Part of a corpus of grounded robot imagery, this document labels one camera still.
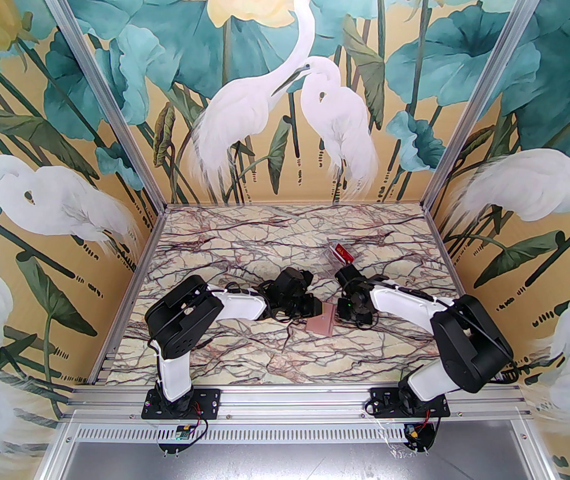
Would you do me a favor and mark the pink card holder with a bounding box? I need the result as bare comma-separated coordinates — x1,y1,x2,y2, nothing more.
306,303,339,338

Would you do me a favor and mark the black card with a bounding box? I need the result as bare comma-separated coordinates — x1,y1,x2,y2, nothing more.
325,239,360,270

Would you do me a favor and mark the perforated metal strip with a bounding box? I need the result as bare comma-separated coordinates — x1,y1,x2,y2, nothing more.
62,422,538,444

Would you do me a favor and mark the grey metal sheet panel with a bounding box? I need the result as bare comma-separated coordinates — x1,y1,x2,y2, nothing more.
40,440,558,480

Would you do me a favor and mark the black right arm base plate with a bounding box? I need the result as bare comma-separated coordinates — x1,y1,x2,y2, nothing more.
369,387,451,418

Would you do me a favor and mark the aluminium mounting rail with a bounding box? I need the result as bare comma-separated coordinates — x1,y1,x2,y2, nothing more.
67,384,533,423

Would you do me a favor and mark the aluminium table side rail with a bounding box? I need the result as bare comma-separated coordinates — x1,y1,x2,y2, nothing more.
85,205,168,386
422,205,476,319

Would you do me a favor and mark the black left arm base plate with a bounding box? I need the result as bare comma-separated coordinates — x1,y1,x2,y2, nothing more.
142,387,222,419

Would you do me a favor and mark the black bracket with yellow connector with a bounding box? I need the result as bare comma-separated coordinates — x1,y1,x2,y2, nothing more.
401,417,440,453

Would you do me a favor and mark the aluminium frame post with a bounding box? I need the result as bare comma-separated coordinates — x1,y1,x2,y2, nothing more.
30,0,168,211
422,0,558,211

